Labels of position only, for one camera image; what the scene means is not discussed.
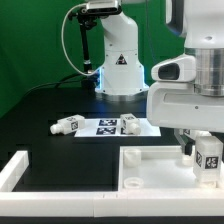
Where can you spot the white U-shaped fence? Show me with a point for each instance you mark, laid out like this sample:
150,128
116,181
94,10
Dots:
96,204

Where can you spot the black camera stand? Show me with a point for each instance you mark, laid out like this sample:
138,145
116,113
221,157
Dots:
86,21

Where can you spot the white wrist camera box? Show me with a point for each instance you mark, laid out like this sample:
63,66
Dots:
179,69

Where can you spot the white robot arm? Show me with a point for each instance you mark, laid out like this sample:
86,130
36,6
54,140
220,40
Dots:
188,53

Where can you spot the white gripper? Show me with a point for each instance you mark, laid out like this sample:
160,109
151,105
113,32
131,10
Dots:
176,105

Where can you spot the white marker sheet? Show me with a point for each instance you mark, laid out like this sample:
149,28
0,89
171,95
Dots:
111,127

